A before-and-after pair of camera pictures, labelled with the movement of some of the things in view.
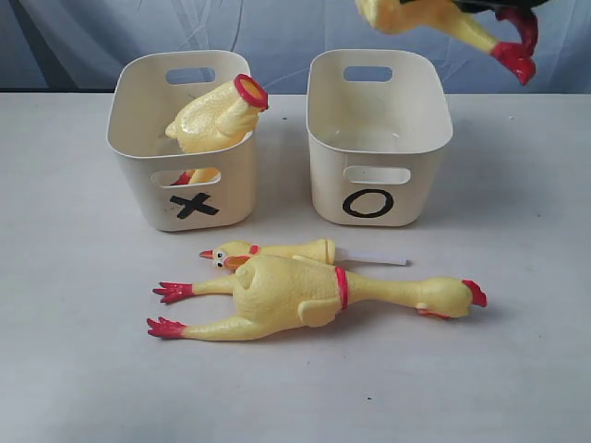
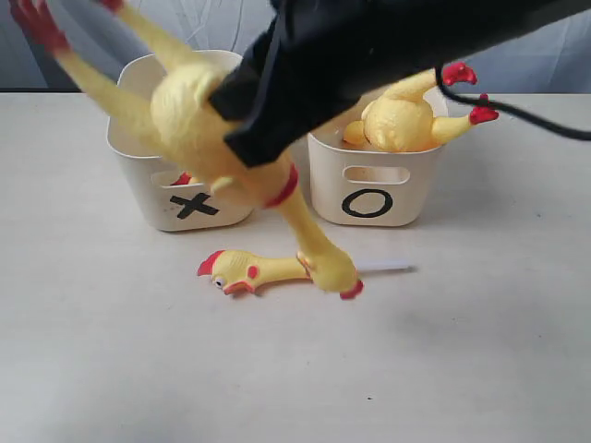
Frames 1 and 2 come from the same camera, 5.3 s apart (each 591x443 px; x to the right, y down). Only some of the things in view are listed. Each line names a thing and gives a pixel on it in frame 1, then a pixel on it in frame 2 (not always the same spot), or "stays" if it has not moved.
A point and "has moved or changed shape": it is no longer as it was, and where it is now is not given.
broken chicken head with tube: x=229 y=255 to x=234 y=271
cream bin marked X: x=178 y=190 stays
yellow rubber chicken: x=276 y=293 to x=179 y=115
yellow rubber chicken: x=511 y=36 has moved or changed shape
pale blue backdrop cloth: x=76 y=46 stays
